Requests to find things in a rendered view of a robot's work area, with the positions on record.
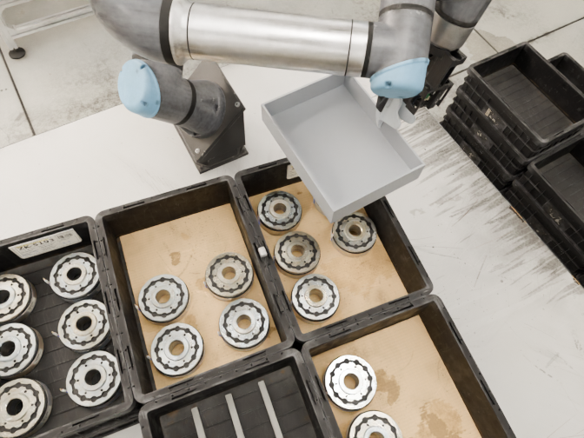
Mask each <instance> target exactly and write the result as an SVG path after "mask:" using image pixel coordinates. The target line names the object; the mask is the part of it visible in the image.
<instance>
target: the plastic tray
mask: <svg viewBox="0 0 584 438"><path fill-rule="evenodd" d="M375 106H376V102H375V101H374V100H373V98H372V97H371V96H370V95H369V93H368V92H367V91H366V90H365V89H364V88H363V87H362V85H361V84H360V83H359V82H358V80H357V79H356V78H355V77H353V76H338V75H327V76H324V77H322V78H320V79H318V80H315V81H314V82H312V83H308V84H306V85H303V86H302V87H300V88H297V89H295V90H291V91H290V92H288V93H286V94H283V95H281V96H278V97H276V98H274V99H271V100H269V101H267V102H265V103H262V104H261V107H262V121H263V122H264V124H265V125H266V127H267V128H268V130H269V132H270V133H271V135H272V136H273V137H274V138H275V140H276V142H277V143H278V145H279V146H280V148H281V149H282V151H283V153H284V154H285V156H286V157H287V158H288V159H289V161H290V163H291V164H292V166H293V167H294V169H295V171H296V172H297V174H298V175H299V177H300V178H301V179H302V181H303V183H304V184H305V186H306V187H307V189H308V190H309V192H310V194H311V195H312V196H313V197H314V199H315V201H316V202H317V204H318V205H319V207H320V208H321V210H322V212H323V213H324V215H325V216H326V217H327V218H328V220H329V222H330V223H333V222H336V221H338V220H340V219H342V218H343V217H344V216H347V215H349V214H351V213H353V212H355V211H357V210H358V209H361V208H363V207H364V206H366V205H368V204H370V203H372V202H374V201H376V200H378V199H380V198H382V197H384V196H385V195H387V194H389V193H391V192H393V191H395V190H397V189H399V188H401V187H403V186H405V185H406V184H408V183H411V182H413V181H414V180H416V179H418V178H419V176H420V174H421V172H422V171H423V169H424V167H425V165H426V164H425V163H424V161H423V160H422V159H421V158H420V157H419V156H418V155H417V153H416V152H415V151H414V150H413V148H412V147H411V146H410V145H409V143H408V142H407V141H406V139H405V138H404V137H403V136H402V134H401V133H400V132H399V131H398V129H394V128H392V127H391V126H389V125H388V124H386V123H385V122H383V124H382V126H381V127H380V128H378V126H377V124H376V118H375V112H376V107H375Z"/></svg>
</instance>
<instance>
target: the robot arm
mask: <svg viewBox="0 0 584 438"><path fill-rule="evenodd" d="M89 2H90V6H91V9H92V10H93V12H94V14H95V16H96V18H97V19H98V21H99V22H100V24H101V25H102V26H103V27H104V28H105V29H106V30H107V32H108V33H109V34H110V35H111V36H112V37H114V38H115V39H116V40H117V41H118V42H119V43H120V44H121V45H123V46H124V47H126V48H127V49H129V50H131V51H132V59H131V60H129V61H127V62H126V63H125V64H124V65H123V67H122V69H123V71H120V73H119V77H118V93H119V96H120V99H121V101H122V103H123V105H124V107H125V108H126V109H127V110H129V111H130V112H132V113H135V114H138V115H139V116H142V117H145V118H152V119H155V120H158V121H162V122H165V123H171V124H174V125H176V126H177V127H179V128H180V129H182V130H183V131H184V132H185V133H187V134H188V135H190V136H193V137H196V138H201V139H203V138H207V137H209V136H212V135H213V134H214V133H215V132H216V131H217V130H218V129H219V127H220V126H221V124H222V120H223V118H224V115H225V110H226V100H225V95H224V93H223V91H222V88H221V87H220V86H219V85H218V84H217V83H214V82H211V81H210V80H206V79H200V80H188V79H186V78H183V65H184V64H185V63H186V62H187V61H188V60H189V59H191V60H199V61H208V62H216V63H232V64H240V65H248V66H256V67H264V68H273V69H281V70H297V71H305V72H313V73H322V74H330V75H338V76H353V77H363V78H370V79H369V82H370V89H371V91H372V92H373V93H374V94H376V95H378V97H377V102H376V106H375V107H376V112H375V118H376V124H377V126H378V128H380V127H381V126H382V124H383V122H385V123H386V124H388V125H389V126H391V127H392V128H394V129H399V128H400V127H401V125H402V122H401V119H402V120H403V121H404V122H406V123H409V124H412V123H414V122H415V119H416V116H415V113H416V112H417V110H418V109H419V108H420V107H421V108H423V107H426V108H427V109H428V110H429V109H432V108H433V107H434V106H435V105H437V106H438V107H439V106H440V104H441V102H442V101H443V100H444V98H445V97H446V95H447V94H448V92H449V91H450V90H451V88H452V87H453V85H454V83H453V82H452V81H451V80H450V79H449V77H450V75H451V74H452V72H453V71H454V69H455V67H456V66H457V65H461V64H463V63H464V62H465V60H466V59H467V56H466V55H465V54H464V53H463V52H461V51H460V48H461V47H462V46H463V44H464V43H465V42H466V41H467V39H468V37H469V35H470V34H471V32H472V31H473V29H474V28H475V25H476V24H477V23H478V22H479V20H480V19H481V17H482V15H483V14H484V12H485V11H486V9H487V8H488V6H489V5H490V4H491V2H492V0H381V4H380V11H379V18H378V22H369V21H362V20H355V19H346V18H338V17H322V16H314V15H305V14H297V13H288V12H280V11H273V10H257V9H248V8H240V7H232V6H223V5H215V4H206V3H192V2H190V1H189V0H89ZM446 89H448V90H447V91H446V92H445V90H446ZM444 92H445V94H444V95H443V93H444ZM442 95H443V97H441V96H442ZM440 98H441V100H440ZM415 106H416V108H415Z"/></svg>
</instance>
